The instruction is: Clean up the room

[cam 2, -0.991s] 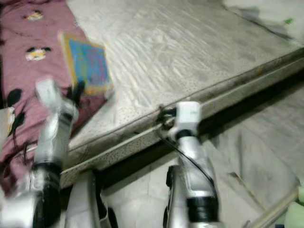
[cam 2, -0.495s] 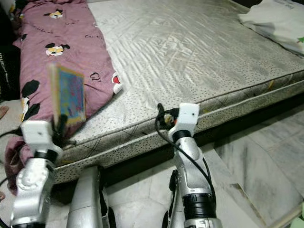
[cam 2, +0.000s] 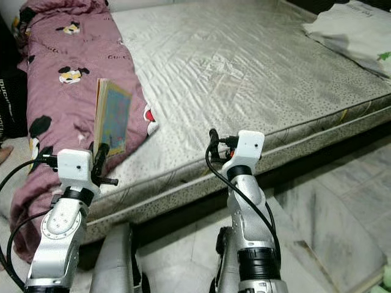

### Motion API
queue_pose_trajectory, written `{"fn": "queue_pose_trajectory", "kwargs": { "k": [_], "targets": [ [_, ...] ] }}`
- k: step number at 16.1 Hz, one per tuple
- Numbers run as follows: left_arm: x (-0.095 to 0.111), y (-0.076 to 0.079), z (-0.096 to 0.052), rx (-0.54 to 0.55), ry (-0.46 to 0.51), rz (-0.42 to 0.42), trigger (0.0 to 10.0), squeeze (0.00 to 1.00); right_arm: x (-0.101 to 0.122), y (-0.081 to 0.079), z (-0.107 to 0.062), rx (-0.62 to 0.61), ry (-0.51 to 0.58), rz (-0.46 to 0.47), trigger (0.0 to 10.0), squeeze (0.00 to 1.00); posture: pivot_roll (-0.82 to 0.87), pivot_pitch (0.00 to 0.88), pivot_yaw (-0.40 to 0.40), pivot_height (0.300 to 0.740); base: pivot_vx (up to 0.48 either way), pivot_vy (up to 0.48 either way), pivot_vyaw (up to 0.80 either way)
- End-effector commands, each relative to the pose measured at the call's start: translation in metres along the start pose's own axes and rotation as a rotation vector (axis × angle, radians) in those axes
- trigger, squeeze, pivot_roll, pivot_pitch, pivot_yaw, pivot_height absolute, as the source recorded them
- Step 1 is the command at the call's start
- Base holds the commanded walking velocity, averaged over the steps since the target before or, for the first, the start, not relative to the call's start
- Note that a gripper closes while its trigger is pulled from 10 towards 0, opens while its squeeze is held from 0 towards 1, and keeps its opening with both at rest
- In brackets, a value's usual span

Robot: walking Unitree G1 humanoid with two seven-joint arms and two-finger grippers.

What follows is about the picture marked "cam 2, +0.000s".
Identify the pink cartoon blanket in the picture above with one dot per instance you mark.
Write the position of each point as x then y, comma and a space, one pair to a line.
73, 110

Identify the black printed bag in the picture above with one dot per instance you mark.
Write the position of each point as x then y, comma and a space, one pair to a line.
12, 107

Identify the white pillow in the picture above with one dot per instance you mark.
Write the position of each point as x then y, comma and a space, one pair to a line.
354, 30

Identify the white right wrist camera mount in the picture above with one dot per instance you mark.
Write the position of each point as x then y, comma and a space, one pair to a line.
249, 146

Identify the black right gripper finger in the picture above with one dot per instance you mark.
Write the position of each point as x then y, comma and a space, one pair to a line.
212, 145

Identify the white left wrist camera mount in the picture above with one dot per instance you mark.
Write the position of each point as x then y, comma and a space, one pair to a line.
76, 170

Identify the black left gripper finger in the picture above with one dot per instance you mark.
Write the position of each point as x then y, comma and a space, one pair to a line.
101, 160

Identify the white quilted mattress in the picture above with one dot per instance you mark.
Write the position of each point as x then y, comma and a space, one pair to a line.
232, 73

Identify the colourful children's book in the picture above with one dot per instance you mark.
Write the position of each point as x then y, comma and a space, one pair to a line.
115, 116

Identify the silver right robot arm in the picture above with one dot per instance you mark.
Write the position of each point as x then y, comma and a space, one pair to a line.
247, 207

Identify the grey robot left leg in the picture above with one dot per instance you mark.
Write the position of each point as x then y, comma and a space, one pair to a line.
116, 262

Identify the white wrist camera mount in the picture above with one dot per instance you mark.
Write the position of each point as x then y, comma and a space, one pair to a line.
249, 146
76, 170

